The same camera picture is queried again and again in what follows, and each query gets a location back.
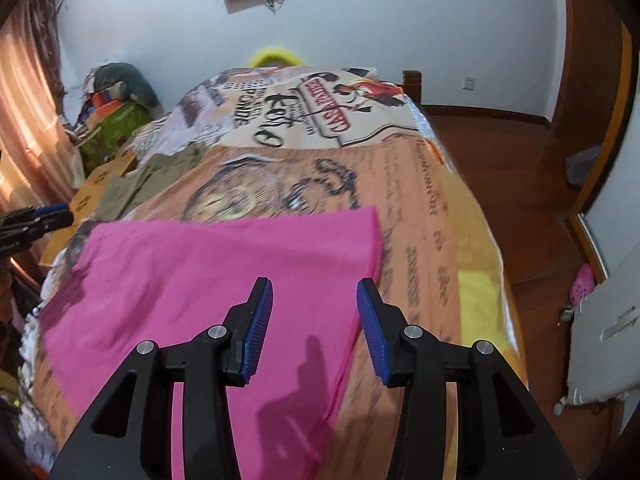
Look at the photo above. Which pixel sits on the printed blanket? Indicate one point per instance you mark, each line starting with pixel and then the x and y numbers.
pixel 410 185

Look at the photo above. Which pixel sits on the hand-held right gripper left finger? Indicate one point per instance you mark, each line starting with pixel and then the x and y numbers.
pixel 257 330

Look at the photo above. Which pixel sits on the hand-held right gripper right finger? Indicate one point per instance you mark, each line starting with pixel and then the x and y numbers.
pixel 372 330

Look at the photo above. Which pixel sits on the pink clog shoe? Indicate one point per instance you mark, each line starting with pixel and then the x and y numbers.
pixel 582 282

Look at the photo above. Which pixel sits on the wooden bed post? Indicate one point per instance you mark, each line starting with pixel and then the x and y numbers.
pixel 412 87

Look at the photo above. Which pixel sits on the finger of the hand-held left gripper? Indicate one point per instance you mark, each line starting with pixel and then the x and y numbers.
pixel 55 220
pixel 50 208

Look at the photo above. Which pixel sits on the cardboard box piece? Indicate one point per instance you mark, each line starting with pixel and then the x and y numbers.
pixel 100 177

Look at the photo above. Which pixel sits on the pink pants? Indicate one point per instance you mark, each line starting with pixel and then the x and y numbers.
pixel 200 270

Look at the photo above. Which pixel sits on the pile of mixed clothes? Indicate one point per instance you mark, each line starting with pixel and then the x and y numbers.
pixel 20 360

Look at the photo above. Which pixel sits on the pink curtain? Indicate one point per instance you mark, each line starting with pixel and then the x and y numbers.
pixel 30 110

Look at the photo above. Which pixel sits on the grey bin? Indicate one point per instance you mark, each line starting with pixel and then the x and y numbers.
pixel 582 165

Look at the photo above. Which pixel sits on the wooden door frame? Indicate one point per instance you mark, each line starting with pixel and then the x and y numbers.
pixel 587 247

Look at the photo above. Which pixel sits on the green bag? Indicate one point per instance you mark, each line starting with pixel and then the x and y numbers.
pixel 115 130

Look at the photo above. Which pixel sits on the olive green garment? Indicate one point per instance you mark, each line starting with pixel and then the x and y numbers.
pixel 145 180

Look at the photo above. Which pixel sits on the yellow round cushion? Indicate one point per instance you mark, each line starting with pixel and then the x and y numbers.
pixel 277 55

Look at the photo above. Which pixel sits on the dark green cloth bundle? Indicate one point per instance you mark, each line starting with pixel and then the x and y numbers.
pixel 125 80

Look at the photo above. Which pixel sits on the white wall socket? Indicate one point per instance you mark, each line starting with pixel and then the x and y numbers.
pixel 469 84

